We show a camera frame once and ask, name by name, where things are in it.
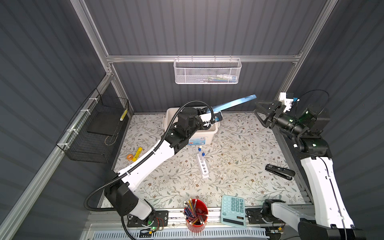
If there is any mint green calculator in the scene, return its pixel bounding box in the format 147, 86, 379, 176
221, 195, 246, 228

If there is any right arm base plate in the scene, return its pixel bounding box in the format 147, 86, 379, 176
245, 208, 270, 224

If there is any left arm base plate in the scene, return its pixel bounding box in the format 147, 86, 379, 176
126, 210, 169, 228

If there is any red pencil cup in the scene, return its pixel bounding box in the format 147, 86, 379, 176
183, 199, 209, 233

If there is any black wire side basket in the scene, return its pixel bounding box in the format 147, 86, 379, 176
57, 90, 130, 164

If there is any white slotted cable duct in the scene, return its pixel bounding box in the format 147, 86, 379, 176
92, 227, 268, 240

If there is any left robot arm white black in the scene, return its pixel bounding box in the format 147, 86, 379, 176
84, 102, 223, 227

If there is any white plastic storage bin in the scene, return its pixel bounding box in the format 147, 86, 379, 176
163, 108, 220, 146

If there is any black stapler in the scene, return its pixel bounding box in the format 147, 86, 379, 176
265, 164, 296, 181

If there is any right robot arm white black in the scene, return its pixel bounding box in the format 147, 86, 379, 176
254, 93, 366, 240

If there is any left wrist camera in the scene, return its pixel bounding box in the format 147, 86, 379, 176
209, 112, 223, 125

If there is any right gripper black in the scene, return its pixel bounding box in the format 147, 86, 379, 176
252, 101, 302, 137

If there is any blue plastic bin lid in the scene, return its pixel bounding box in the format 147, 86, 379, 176
212, 95, 257, 113

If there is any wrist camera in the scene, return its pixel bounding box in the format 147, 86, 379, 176
209, 112, 223, 125
279, 92, 300, 113

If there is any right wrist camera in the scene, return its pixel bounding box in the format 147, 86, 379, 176
279, 92, 300, 113

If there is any white wire wall basket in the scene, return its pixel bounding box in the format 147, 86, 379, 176
173, 57, 242, 85

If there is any yellow marker in basket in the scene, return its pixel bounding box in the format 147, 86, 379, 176
120, 109, 128, 122

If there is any white test tube rack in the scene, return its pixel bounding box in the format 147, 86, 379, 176
197, 153, 209, 179

